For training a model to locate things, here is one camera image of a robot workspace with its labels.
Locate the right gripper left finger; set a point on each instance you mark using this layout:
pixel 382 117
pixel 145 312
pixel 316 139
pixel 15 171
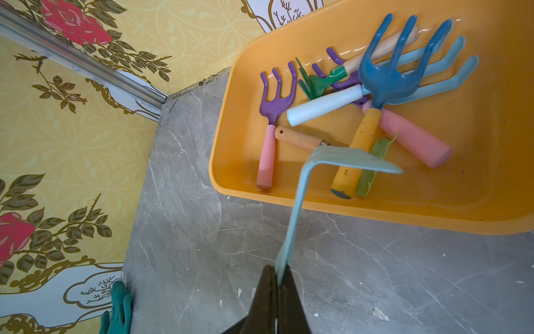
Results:
pixel 263 311

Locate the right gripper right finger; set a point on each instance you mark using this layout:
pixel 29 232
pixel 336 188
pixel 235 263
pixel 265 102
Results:
pixel 291 316

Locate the light blue hand rake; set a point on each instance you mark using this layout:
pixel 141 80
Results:
pixel 347 157

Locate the purple rake pink handle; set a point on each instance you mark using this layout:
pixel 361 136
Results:
pixel 422 144
pixel 271 110

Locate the green rake wooden handle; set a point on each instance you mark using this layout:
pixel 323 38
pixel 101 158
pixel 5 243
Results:
pixel 314 86

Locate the orange plastic storage tray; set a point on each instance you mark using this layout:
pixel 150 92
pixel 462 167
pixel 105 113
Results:
pixel 487 185

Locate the dark blue rake yellow handle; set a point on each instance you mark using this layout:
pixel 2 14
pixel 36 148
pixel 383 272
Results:
pixel 386 82

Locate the green rubber glove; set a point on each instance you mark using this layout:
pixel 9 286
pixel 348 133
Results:
pixel 118 321

